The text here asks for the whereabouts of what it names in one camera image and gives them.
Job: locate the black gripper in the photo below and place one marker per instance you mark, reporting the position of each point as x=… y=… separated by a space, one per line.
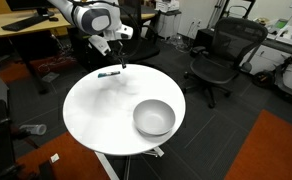
x=116 y=50

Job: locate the clear plastic bottle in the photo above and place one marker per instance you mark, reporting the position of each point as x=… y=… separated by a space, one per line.
x=34 y=129

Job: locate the white desk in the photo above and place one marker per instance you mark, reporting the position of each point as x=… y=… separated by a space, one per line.
x=287 y=35

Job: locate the black computer mouse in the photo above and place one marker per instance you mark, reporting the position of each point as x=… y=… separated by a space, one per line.
x=53 y=19

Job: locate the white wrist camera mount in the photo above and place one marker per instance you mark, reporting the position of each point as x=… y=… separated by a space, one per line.
x=99 y=45

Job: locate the white bowl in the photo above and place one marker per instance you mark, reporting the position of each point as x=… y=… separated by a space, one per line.
x=154 y=117

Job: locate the wooden desk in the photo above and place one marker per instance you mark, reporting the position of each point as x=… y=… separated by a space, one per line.
x=6 y=25

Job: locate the black keyboard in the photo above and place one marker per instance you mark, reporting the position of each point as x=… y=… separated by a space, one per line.
x=24 y=22

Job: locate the green marker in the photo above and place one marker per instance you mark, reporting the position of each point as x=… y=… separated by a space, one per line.
x=108 y=74

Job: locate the white card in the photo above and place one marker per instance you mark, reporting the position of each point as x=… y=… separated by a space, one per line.
x=54 y=158

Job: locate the white cabinet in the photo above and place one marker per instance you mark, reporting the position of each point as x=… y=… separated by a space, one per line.
x=168 y=23

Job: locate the black computer tower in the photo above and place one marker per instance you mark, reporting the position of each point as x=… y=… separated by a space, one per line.
x=204 y=38

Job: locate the white table base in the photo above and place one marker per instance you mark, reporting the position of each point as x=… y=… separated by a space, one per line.
x=152 y=152

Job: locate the black electric scooter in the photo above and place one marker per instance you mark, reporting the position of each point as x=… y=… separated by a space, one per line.
x=279 y=76

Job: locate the black monitor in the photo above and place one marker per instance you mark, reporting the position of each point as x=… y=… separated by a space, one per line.
x=26 y=5

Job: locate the black mesh office chair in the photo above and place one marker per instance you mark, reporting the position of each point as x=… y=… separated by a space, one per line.
x=226 y=56

